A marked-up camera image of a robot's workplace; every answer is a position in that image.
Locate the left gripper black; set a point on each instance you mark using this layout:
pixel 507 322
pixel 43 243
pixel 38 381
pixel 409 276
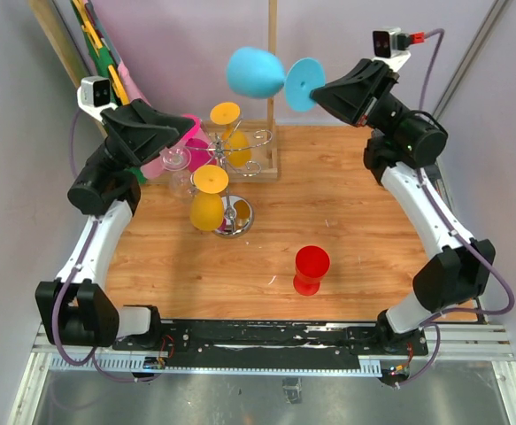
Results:
pixel 137 128

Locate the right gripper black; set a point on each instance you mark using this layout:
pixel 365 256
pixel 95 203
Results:
pixel 356 98

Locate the clear wine glass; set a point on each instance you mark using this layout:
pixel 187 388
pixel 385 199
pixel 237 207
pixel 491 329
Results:
pixel 176 162

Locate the pink plastic wine glass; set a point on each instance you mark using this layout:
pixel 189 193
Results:
pixel 197 143

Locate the yellow wine glass back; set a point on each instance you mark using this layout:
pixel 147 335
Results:
pixel 235 143

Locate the yellow wine glass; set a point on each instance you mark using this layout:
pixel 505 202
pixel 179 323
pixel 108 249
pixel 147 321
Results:
pixel 207 210
pixel 235 143

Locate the blue plastic wine glass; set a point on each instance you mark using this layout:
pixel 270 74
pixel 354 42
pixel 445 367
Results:
pixel 259 74

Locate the red plastic wine glass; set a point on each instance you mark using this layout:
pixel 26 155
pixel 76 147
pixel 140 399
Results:
pixel 312 264

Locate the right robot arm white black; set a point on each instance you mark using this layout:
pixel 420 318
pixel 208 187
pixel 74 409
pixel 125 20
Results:
pixel 403 143

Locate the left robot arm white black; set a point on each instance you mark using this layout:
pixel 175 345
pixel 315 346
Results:
pixel 74 307

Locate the chrome wine glass rack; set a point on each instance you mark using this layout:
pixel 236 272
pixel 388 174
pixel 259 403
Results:
pixel 239 213

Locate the pink shirt on hanger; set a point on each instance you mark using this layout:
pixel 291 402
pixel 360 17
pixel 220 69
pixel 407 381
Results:
pixel 155 167

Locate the wooden clothes stand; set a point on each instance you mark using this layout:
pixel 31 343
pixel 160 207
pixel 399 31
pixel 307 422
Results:
pixel 53 25

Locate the yellow clothes hanger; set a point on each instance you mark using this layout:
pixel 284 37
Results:
pixel 105 64

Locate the dark grey folded cloth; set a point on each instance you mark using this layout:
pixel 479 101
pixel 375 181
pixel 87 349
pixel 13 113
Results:
pixel 435 177

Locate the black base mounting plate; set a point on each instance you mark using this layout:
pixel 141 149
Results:
pixel 271 346

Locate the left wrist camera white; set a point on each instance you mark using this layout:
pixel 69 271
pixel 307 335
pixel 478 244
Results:
pixel 94 96

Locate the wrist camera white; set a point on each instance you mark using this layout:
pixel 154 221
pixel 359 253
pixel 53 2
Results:
pixel 391 46
pixel 94 96

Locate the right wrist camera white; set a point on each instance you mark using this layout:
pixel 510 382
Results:
pixel 391 46

